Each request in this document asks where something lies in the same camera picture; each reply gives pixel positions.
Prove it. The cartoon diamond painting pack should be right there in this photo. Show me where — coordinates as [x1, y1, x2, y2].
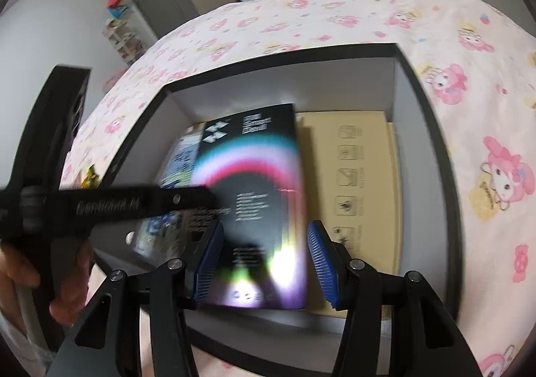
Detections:
[131, 130, 202, 267]

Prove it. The black Smart Devil box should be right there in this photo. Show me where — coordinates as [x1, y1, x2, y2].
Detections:
[191, 104, 307, 310]

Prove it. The person's left hand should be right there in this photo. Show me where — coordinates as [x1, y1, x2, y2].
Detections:
[0, 240, 95, 327]

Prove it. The yellow crumpled wrapper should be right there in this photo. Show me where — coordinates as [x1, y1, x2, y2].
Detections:
[80, 165, 101, 189]

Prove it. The black Daphne shoe box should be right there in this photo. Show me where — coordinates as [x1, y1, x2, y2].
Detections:
[102, 43, 463, 376]

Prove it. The white shelf with toys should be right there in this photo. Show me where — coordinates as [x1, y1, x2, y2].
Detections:
[103, 0, 145, 66]

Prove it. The flat brown cardboard box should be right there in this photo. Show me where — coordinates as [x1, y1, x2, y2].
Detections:
[294, 109, 404, 319]

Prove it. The pink cartoon print bedsheet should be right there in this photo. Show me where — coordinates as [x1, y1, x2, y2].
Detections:
[62, 0, 535, 374]

